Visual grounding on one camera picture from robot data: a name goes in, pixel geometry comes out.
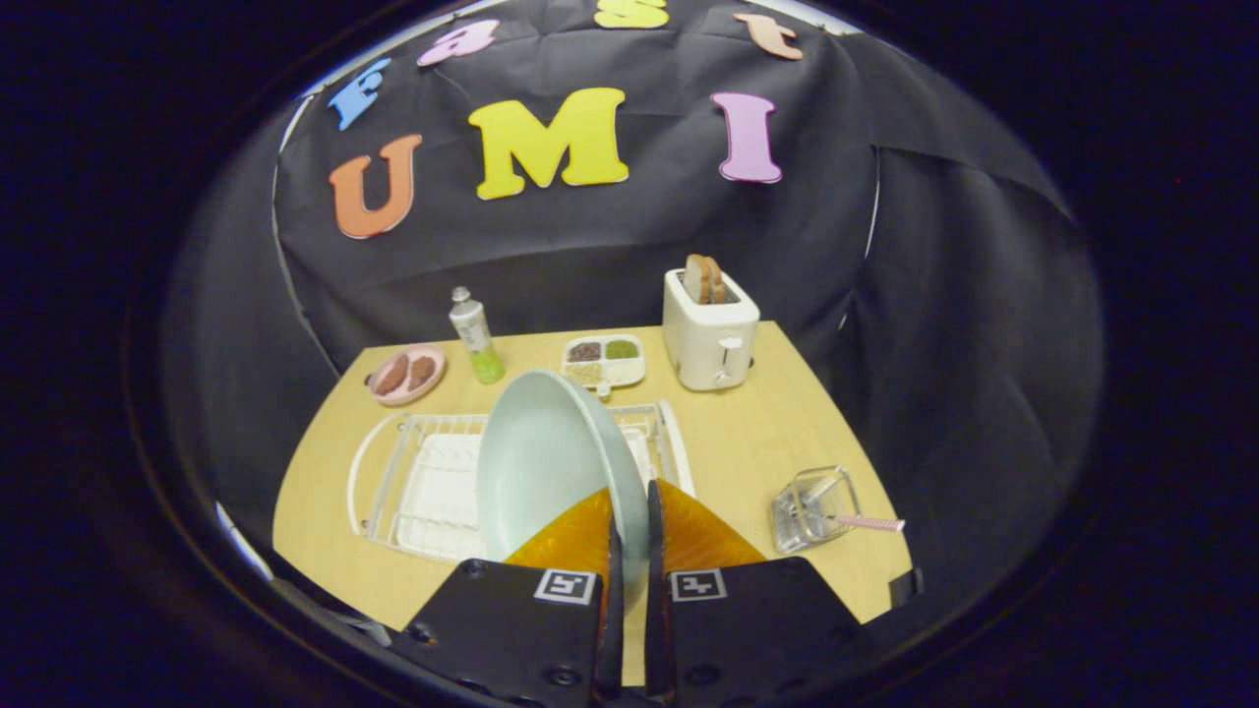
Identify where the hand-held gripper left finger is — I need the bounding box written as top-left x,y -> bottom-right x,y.
393,485 -> 626,704

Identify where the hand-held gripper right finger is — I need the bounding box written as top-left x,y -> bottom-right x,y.
644,479 -> 867,704

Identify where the clear plastic basket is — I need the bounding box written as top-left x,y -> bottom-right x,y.
770,465 -> 863,555

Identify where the white wire dish rack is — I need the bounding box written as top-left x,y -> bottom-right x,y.
346,398 -> 697,563

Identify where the light green plate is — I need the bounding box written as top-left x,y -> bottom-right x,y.
477,369 -> 651,591

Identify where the small pink plate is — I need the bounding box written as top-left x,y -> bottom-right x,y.
367,343 -> 448,407

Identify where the white divided tray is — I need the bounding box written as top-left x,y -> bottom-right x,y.
561,334 -> 647,396

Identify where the white toaster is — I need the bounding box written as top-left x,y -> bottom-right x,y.
662,267 -> 761,392

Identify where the clear bottle with green liquid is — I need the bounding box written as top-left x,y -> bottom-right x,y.
449,286 -> 507,384

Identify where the black backdrop cloth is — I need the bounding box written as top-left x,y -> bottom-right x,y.
162,0 -> 1103,630

